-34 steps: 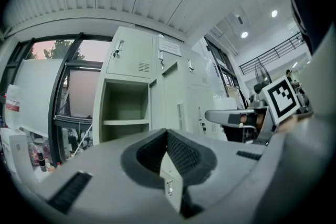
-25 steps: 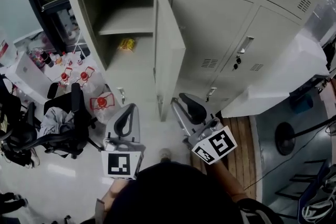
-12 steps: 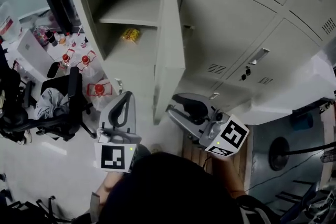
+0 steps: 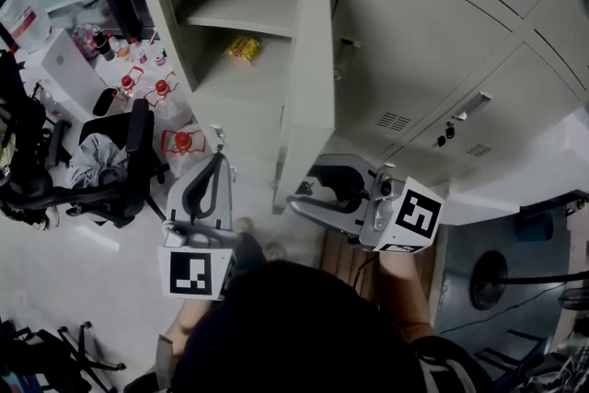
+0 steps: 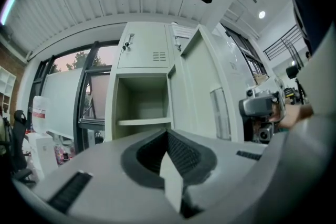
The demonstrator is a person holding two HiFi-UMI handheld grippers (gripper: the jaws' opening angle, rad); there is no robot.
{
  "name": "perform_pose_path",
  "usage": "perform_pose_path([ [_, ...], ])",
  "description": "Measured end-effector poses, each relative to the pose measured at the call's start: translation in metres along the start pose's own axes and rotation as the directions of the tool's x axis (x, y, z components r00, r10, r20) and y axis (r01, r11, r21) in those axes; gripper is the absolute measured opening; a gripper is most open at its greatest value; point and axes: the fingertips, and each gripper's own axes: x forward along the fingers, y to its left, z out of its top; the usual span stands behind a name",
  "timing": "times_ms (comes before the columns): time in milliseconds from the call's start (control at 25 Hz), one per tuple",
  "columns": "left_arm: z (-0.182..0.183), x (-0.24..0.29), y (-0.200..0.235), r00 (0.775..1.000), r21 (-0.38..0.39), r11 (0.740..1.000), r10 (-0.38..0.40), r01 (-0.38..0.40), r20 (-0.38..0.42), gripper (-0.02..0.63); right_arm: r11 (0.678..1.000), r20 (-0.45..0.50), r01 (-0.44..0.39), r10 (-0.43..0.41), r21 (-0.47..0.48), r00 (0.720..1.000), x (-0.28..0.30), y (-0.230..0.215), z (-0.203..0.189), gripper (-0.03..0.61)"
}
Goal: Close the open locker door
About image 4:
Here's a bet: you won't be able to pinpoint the clear plastic bag red label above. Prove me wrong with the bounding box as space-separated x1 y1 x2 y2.
0 0 52 52

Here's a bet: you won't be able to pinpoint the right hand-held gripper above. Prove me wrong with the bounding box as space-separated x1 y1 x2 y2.
287 153 445 254

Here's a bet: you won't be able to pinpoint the yellow snack packet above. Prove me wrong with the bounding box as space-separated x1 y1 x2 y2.
225 35 261 64

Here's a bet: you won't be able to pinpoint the black office chair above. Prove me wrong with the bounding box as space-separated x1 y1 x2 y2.
0 50 70 227
50 98 169 229

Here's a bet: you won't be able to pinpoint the black floor cable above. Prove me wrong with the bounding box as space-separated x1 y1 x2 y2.
436 283 568 335

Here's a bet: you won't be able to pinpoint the person's left forearm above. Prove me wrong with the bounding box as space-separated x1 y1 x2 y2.
165 296 217 355

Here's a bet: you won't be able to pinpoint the grey cloth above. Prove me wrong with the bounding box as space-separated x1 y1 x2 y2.
68 133 131 191

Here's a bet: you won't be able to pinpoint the grey locker door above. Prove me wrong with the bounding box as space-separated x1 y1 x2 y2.
272 0 337 216

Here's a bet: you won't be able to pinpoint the dark drink bottle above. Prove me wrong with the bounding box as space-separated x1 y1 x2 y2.
94 31 117 62

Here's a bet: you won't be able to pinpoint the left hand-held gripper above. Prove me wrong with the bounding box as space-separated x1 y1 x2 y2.
157 151 238 303

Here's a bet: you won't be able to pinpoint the black chair base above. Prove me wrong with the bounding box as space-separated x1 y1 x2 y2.
8 320 128 393

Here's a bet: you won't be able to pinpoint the person's right forearm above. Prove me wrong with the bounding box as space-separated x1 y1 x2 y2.
376 250 436 341

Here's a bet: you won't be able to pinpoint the blue bin of cables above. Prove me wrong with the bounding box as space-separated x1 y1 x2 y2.
496 335 589 393

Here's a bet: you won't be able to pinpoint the blue container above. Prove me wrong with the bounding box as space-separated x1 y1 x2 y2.
514 209 554 243

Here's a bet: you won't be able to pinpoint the white cardboard box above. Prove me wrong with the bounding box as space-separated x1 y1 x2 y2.
25 29 107 121

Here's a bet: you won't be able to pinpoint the black and white shoulder strap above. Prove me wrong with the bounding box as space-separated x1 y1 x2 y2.
413 335 493 393
123 333 176 393

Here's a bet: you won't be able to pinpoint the person's dark shirt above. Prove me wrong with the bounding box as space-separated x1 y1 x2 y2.
172 260 461 393

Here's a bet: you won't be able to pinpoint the black metal rack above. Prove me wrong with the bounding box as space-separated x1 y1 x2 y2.
473 326 549 379

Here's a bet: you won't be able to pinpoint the grey metal locker cabinet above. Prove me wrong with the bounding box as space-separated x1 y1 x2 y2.
122 0 589 217

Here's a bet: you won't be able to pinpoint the black floor fan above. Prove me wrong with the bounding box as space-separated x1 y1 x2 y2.
468 249 589 337

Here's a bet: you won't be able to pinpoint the colourful candy jar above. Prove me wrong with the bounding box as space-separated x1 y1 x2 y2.
72 25 100 59

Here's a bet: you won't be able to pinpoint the two black-headed keys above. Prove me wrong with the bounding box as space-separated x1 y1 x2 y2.
432 123 456 148

